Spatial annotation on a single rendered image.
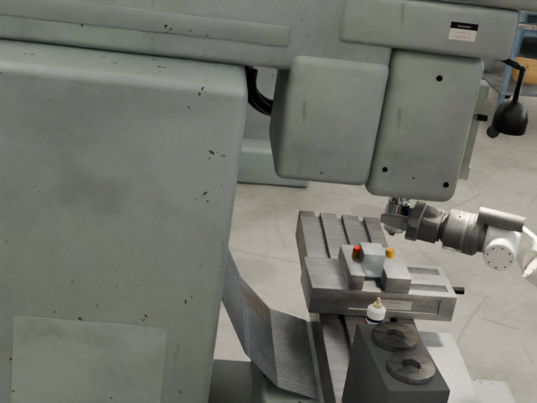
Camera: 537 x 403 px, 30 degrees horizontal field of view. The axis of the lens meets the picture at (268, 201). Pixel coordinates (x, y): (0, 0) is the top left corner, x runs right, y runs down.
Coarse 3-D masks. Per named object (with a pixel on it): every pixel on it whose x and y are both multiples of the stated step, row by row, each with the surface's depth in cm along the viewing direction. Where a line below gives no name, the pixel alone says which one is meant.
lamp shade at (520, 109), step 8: (504, 104) 209; (512, 104) 208; (520, 104) 209; (496, 112) 210; (504, 112) 208; (512, 112) 207; (520, 112) 207; (496, 120) 209; (504, 120) 208; (512, 120) 207; (520, 120) 207; (496, 128) 209; (504, 128) 208; (512, 128) 208; (520, 128) 208
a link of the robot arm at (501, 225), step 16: (480, 208) 208; (480, 224) 208; (496, 224) 207; (512, 224) 206; (464, 240) 209; (480, 240) 209; (496, 240) 206; (512, 240) 207; (496, 256) 206; (512, 256) 205
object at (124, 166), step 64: (0, 64) 174; (64, 64) 177; (128, 64) 181; (192, 64) 186; (0, 128) 178; (64, 128) 179; (128, 128) 180; (192, 128) 180; (0, 192) 183; (64, 192) 184; (128, 192) 185; (192, 192) 186; (0, 256) 189; (64, 256) 190; (128, 256) 191; (192, 256) 192; (0, 320) 195; (64, 320) 196; (128, 320) 197; (192, 320) 198; (0, 384) 202; (64, 384) 202; (128, 384) 203; (192, 384) 204
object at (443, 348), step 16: (432, 336) 247; (448, 336) 248; (432, 352) 241; (448, 352) 242; (256, 368) 233; (448, 368) 235; (464, 368) 236; (256, 384) 230; (272, 384) 220; (320, 384) 223; (448, 384) 229; (464, 384) 230; (256, 400) 227; (272, 400) 215; (288, 400) 216; (304, 400) 217; (320, 400) 217; (448, 400) 224; (464, 400) 225
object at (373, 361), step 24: (360, 336) 194; (384, 336) 191; (408, 336) 193; (360, 360) 193; (384, 360) 186; (408, 360) 185; (432, 360) 189; (360, 384) 193; (384, 384) 180; (408, 384) 180; (432, 384) 181
